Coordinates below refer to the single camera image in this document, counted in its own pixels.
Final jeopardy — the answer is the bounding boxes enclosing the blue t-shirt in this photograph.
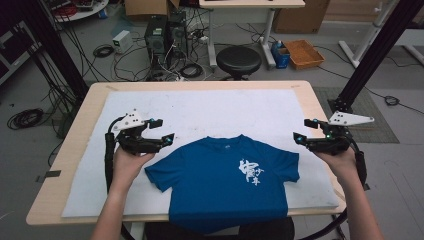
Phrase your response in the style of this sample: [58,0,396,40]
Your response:
[144,134,300,234]

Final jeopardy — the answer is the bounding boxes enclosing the small coiled black cable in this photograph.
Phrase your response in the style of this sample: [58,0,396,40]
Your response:
[92,44,115,59]

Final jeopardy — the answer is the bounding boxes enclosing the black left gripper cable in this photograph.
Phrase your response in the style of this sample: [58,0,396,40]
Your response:
[104,115,127,195]

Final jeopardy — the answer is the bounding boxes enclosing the large brown cardboard box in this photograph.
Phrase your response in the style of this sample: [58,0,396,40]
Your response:
[272,0,331,35]

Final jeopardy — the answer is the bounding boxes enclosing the white metal stand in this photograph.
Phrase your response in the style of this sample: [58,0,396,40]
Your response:
[338,0,401,69]

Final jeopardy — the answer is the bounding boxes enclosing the white power supply box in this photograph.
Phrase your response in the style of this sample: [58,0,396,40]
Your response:
[112,29,134,55]

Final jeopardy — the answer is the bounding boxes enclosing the tiny coiled black cable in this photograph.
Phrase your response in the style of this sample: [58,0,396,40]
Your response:
[383,95,401,107]

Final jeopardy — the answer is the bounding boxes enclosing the grey floor mat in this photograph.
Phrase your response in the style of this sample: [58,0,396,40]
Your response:
[313,86,400,144]

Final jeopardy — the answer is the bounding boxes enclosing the person's left hand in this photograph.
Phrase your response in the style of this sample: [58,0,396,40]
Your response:
[111,146,156,192]

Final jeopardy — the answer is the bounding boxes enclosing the person's right hand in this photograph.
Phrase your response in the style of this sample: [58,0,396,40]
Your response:
[314,146,360,188]

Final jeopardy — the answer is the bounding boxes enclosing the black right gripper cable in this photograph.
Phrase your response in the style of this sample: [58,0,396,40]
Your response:
[299,134,370,240]

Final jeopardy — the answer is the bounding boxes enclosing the black computer tower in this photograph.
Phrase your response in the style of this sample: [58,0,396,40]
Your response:
[166,11,190,68]
[144,15,169,74]

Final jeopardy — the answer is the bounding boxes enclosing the orange cardboard tray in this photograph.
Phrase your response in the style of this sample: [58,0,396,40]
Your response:
[283,39,326,71]

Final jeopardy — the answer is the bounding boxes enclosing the black round stool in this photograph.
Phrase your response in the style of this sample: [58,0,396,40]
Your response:
[215,45,263,82]

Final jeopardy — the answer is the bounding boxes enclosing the black metal frame post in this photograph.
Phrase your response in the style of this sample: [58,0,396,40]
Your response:
[19,0,90,101]
[328,0,424,116]

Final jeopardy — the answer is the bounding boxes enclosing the person's dark pants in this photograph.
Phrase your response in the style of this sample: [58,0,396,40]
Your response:
[144,216,296,240]

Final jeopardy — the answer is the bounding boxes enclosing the round white table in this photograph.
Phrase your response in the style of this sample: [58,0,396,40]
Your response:
[43,0,110,24]

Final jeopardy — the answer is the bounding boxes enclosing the white felt mat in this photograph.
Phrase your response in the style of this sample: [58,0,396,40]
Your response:
[61,89,340,218]

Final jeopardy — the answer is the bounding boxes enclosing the blue box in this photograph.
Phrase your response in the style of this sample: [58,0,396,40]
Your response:
[270,40,291,70]

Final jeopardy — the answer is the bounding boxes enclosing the grey equipment rack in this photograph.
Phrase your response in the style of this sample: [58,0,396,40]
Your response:
[0,19,43,86]

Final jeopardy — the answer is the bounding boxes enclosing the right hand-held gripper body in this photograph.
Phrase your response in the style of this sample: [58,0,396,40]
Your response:
[304,110,375,156]

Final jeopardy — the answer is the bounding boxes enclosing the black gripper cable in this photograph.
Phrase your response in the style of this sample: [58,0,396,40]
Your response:
[299,134,370,240]
[104,115,127,195]

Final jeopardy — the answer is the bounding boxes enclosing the large coiled black cable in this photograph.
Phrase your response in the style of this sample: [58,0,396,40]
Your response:
[6,108,46,131]

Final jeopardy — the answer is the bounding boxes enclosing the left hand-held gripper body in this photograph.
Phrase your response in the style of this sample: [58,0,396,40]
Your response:
[111,109,164,155]

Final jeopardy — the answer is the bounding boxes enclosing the white desk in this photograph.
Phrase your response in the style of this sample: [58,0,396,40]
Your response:
[198,0,306,70]

